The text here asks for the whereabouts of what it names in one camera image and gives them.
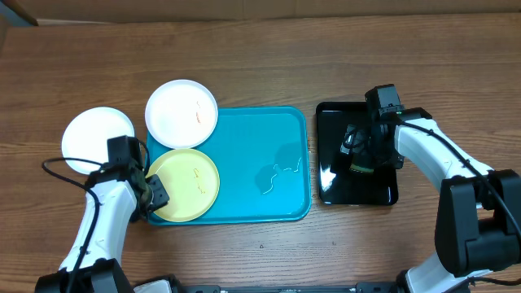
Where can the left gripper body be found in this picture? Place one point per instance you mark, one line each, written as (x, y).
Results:
(155, 200)

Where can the yellow-green plate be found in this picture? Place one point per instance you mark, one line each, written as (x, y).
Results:
(192, 182)

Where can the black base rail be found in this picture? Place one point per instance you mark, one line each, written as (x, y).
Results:
(285, 289)

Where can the teal plastic serving tray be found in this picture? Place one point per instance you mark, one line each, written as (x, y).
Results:
(261, 154)

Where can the white plate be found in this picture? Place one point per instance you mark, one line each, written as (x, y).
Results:
(181, 114)
(86, 135)

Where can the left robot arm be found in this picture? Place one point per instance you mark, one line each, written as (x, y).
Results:
(115, 197)

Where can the green and yellow sponge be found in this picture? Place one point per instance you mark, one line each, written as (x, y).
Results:
(361, 168)

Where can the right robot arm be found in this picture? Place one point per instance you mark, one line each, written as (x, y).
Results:
(478, 217)

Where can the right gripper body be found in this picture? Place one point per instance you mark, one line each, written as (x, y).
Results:
(369, 150)

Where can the black rectangular water tray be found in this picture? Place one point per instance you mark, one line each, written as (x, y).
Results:
(341, 142)

